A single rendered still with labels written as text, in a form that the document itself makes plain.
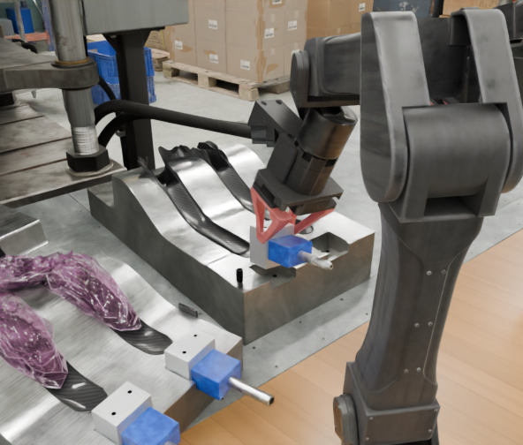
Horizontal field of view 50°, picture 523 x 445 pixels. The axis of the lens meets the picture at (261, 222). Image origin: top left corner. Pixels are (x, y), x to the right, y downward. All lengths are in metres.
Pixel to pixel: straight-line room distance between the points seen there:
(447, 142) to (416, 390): 0.23
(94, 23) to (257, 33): 3.26
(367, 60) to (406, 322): 0.20
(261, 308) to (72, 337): 0.25
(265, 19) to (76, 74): 3.46
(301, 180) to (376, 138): 0.30
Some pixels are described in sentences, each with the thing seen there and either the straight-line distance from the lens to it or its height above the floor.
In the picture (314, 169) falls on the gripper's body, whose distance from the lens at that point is 0.66.
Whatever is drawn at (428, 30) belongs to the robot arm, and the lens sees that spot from 0.42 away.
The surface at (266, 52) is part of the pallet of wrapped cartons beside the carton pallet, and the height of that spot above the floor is 0.38.
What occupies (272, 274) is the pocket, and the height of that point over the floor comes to 0.86.
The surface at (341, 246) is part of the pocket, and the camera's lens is 0.87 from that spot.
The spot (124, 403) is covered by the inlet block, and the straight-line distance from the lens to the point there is 0.62.
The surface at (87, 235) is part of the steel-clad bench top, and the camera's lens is 1.09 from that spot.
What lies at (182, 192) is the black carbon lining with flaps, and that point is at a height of 0.91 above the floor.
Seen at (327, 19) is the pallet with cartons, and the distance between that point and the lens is 5.39.
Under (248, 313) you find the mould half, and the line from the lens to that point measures 0.76.
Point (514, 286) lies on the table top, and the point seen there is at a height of 0.80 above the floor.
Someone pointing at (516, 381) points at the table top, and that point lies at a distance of 0.81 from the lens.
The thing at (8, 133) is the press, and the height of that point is 0.79.
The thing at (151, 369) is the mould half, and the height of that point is 0.86.
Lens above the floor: 1.32
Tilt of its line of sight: 28 degrees down
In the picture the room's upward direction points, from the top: straight up
